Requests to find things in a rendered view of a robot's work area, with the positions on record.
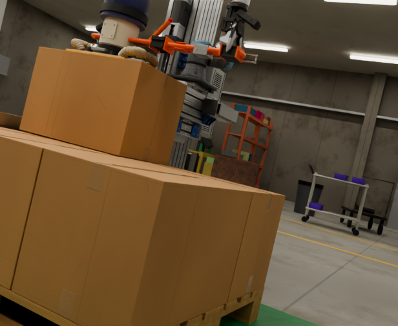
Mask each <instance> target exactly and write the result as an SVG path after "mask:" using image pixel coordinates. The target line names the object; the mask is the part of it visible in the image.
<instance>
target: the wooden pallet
mask: <svg viewBox="0 0 398 326"><path fill-rule="evenodd" d="M263 291H264V287H262V288H260V289H257V290H255V291H253V292H250V293H248V294H246V295H244V296H242V297H239V298H237V299H234V300H233V301H230V302H228V303H226V304H223V305H221V306H219V307H217V308H215V309H212V310H210V311H208V312H205V313H203V314H201V315H199V316H196V317H194V318H192V319H190V320H187V321H185V322H183V323H181V324H178V325H176V326H219V324H220V320H221V317H223V316H225V315H226V316H229V317H231V318H234V319H236V320H238V321H241V322H244V323H246V324H250V323H252V322H254V321H255V320H257V317H258V312H259V308H260V303H261V300H262V295H263ZM2 296H4V297H6V298H8V299H10V300H12V301H14V302H16V303H17V304H19V305H21V306H23V307H25V308H27V309H29V310H31V311H33V312H35V313H36V314H38V315H40V316H42V317H44V318H46V319H48V320H50V321H52V322H54V323H56V324H58V325H60V326H80V325H78V324H77V323H74V322H73V321H70V320H68V319H66V318H64V317H62V316H60V315H59V314H56V313H55V312H52V311H51V310H48V309H46V308H44V307H42V306H41V305H38V304H37V303H34V302H33V301H30V300H29V299H26V298H24V297H23V296H20V295H19V294H16V293H15V292H13V291H12V290H9V289H7V288H5V287H3V286H1V285H0V303H1V298H2ZM0 326H26V325H24V324H22V323H21V322H19V321H17V320H15V319H13V318H11V317H10V316H7V315H6V314H4V313H2V312H0Z"/></svg>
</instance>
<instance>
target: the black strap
mask: <svg viewBox="0 0 398 326"><path fill-rule="evenodd" d="M103 11H112V12H117V13H121V14H125V15H127V16H131V17H133V18H135V19H137V20H139V21H141V22H142V23H143V24H144V25H145V27H146V26H147V22H148V17H147V16H146V15H145V14H144V13H143V12H140V11H139V10H137V9H135V8H132V7H130V6H127V5H123V4H119V3H111V2H107V3H103V4H102V5H101V10H100V13H102V12H103Z"/></svg>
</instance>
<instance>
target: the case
mask: <svg viewBox="0 0 398 326"><path fill-rule="evenodd" d="M186 90H187V85H186V84H184V83H182V82H180V81H178V80H176V79H174V78H172V77H170V76H169V75H167V74H165V73H163V72H162V71H159V70H158V69H155V68H154V67H152V66H150V65H148V64H146V63H145V62H143V61H138V60H129V59H124V58H115V57H110V56H102V55H97V54H87V53H82V52H74V51H69V50H60V49H51V48H46V47H39V49H38V52H37V58H36V62H35V65H34V70H33V73H32V79H31V82H30V87H29V90H28V95H27V98H26V103H25V108H24V111H23V116H22V119H21V124H20V127H19V129H20V130H22V131H27V132H29V133H34V134H37V135H41V136H46V137H49V138H53V139H56V140H60V141H64V142H68V143H71V144H75V145H78V146H83V147H87V148H90V149H95V150H97V151H102V152H105V153H109V154H112V155H116V156H119V157H126V158H132V159H136V160H142V161H146V162H153V163H157V164H163V165H167V166H168V164H169V159H170V156H171V151H172V148H173V144H174V139H175V135H176V130H177V127H178V122H179V119H180V115H181V112H182V106H183V101H184V98H185V94H186Z"/></svg>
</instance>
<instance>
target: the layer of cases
mask: <svg viewBox="0 0 398 326"><path fill-rule="evenodd" d="M285 197H286V196H285V195H281V194H278V193H273V192H270V191H266V190H261V189H258V188H254V187H251V186H246V185H243V184H238V183H235V182H231V181H228V180H223V179H218V178H215V177H210V176H207V175H203V174H200V173H195V172H192V171H187V170H184V169H180V168H175V167H172V166H167V165H163V164H157V163H153V162H146V161H142V160H136V159H132V158H126V157H119V156H116V155H112V154H109V153H105V152H102V151H97V150H95V149H90V148H87V147H83V146H78V145H75V144H71V143H68V142H64V141H60V140H56V139H53V138H49V137H46V136H41V135H37V134H33V133H27V132H24V131H18V130H14V129H8V128H4V127H0V285H1V286H3V287H5V288H7V289H9V290H12V291H13V292H15V293H16V294H19V295H20V296H23V297H24V298H26V299H29V300H30V301H33V302H34V303H37V304H38V305H41V306H42V307H44V308H46V309H48V310H51V311H52V312H55V313H56V314H59V315H60V316H62V317H64V318H66V319H68V320H70V321H73V322H74V323H77V324H78V325H80V326H176V325H178V324H181V323H183V322H185V321H187V320H190V319H192V318H194V317H196V316H199V315H201V314H203V313H205V312H208V311H210V310H212V309H215V308H217V307H219V306H221V305H223V304H226V303H228V302H230V301H233V300H234V299H237V298H239V297H242V296H244V295H246V294H248V293H250V292H253V291H255V290H257V289H260V288H262V287H264V284H265V281H266V276H267V271H268V268H269V262H270V259H271V254H272V251H273V246H274V243H275V238H276V235H277V230H278V225H279V222H280V216H281V213H282V209H283V205H284V200H285Z"/></svg>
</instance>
